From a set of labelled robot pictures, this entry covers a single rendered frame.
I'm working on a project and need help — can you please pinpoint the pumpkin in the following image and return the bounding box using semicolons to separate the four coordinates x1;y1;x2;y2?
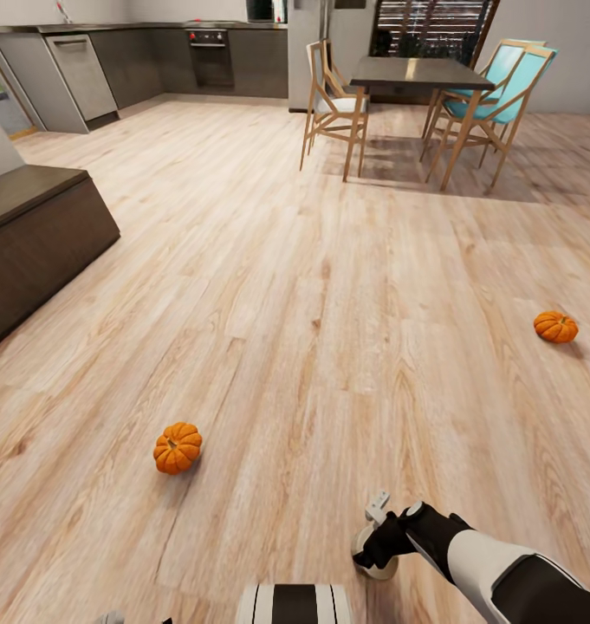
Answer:
153;422;203;476
534;311;579;344

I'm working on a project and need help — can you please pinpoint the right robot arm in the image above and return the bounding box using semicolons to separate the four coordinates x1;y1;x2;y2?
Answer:
353;489;590;624

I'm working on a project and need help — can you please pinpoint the robot trunk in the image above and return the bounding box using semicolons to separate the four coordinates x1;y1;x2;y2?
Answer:
235;583;354;624

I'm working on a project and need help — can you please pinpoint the pillar candle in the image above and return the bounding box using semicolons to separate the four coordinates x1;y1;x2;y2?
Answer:
351;526;399;582

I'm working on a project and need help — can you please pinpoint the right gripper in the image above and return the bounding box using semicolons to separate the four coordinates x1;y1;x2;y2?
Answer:
353;510;405;569

